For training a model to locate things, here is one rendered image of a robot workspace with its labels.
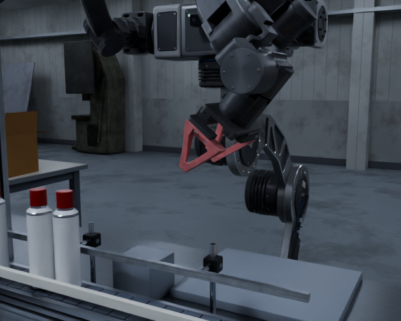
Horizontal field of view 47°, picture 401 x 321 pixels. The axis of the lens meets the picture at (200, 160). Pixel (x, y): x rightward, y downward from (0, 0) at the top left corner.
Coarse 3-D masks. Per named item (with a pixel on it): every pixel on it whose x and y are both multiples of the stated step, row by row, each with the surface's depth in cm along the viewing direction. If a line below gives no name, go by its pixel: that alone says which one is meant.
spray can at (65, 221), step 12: (60, 192) 90; (72, 192) 91; (60, 204) 90; (72, 204) 91; (60, 216) 89; (72, 216) 90; (60, 228) 90; (72, 228) 90; (60, 240) 90; (72, 240) 91; (60, 252) 91; (72, 252) 91; (60, 264) 91; (72, 264) 91; (60, 276) 91; (72, 276) 92
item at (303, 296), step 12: (24, 240) 103; (84, 252) 95; (96, 252) 93; (108, 252) 92; (144, 264) 88; (156, 264) 86; (168, 264) 85; (192, 276) 83; (204, 276) 82; (216, 276) 80; (228, 276) 80; (252, 288) 77; (264, 288) 76; (276, 288) 75; (288, 288) 75; (300, 300) 73
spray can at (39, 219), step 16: (32, 192) 91; (32, 208) 92; (48, 208) 93; (32, 224) 92; (48, 224) 93; (32, 240) 92; (48, 240) 93; (32, 256) 93; (48, 256) 94; (32, 272) 93; (48, 272) 94; (32, 288) 94
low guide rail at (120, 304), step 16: (0, 272) 96; (16, 272) 94; (48, 288) 90; (64, 288) 87; (80, 288) 86; (112, 304) 82; (128, 304) 80; (144, 304) 80; (160, 320) 77; (176, 320) 76; (192, 320) 74; (208, 320) 74
